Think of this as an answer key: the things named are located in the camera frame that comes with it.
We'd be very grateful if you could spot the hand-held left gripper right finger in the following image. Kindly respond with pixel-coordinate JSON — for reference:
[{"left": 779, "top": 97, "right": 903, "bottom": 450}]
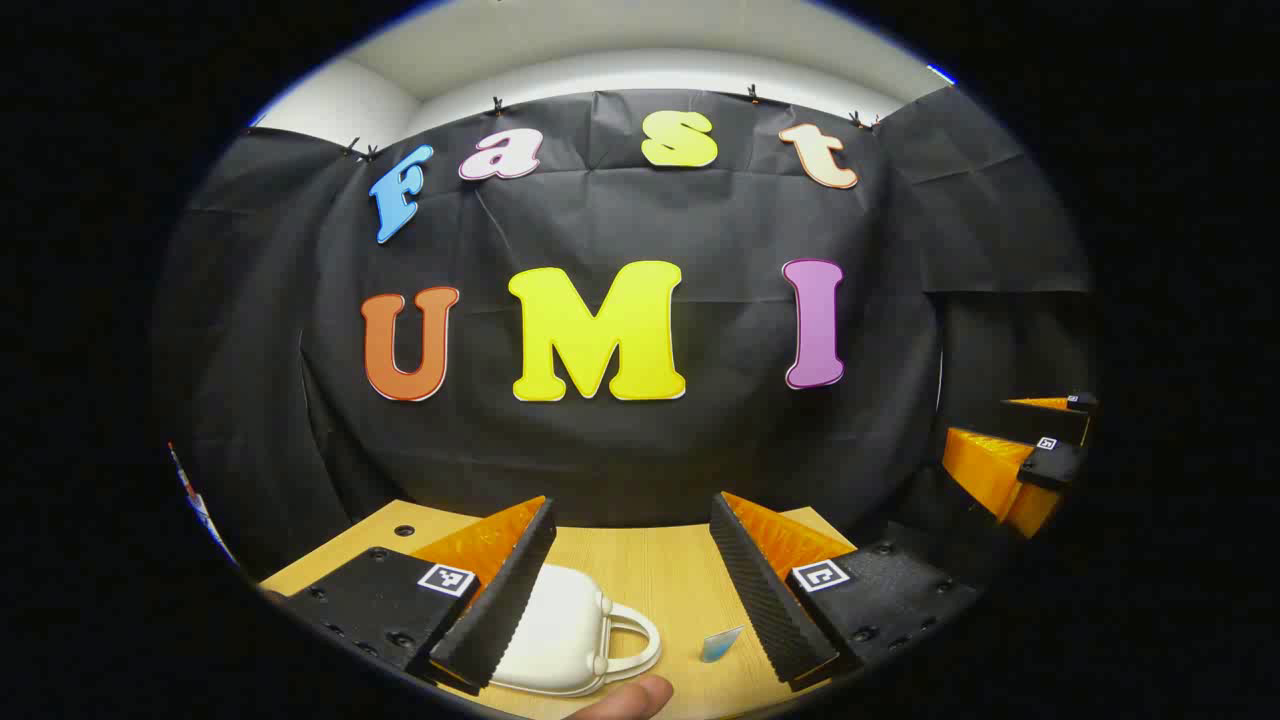
[{"left": 708, "top": 490, "right": 983, "bottom": 693}]

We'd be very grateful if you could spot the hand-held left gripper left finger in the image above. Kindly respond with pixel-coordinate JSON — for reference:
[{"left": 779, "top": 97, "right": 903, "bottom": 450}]
[{"left": 262, "top": 495, "right": 558, "bottom": 696}]

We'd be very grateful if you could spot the white suitcase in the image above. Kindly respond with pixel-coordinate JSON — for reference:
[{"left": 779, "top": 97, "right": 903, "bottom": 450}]
[{"left": 490, "top": 563, "right": 663, "bottom": 698}]

